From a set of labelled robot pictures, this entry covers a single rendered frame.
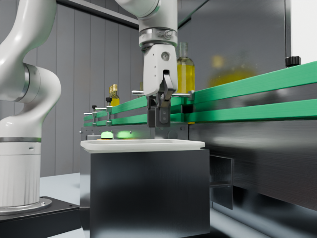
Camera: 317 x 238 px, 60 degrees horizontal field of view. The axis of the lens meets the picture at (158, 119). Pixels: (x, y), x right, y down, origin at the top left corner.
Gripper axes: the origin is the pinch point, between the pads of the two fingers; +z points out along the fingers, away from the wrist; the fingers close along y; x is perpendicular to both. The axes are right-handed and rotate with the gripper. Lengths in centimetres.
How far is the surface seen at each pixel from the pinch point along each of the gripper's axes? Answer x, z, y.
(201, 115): -13.4, -1.2, 5.6
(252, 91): -14.1, -4.9, -13.5
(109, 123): -1, 0, 68
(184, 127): -10.2, 1.9, 8.5
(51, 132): 32, 6, 278
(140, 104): -3.2, -5.5, 25.6
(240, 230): -28.1, 30.9, 10.3
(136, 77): -82, -72, 332
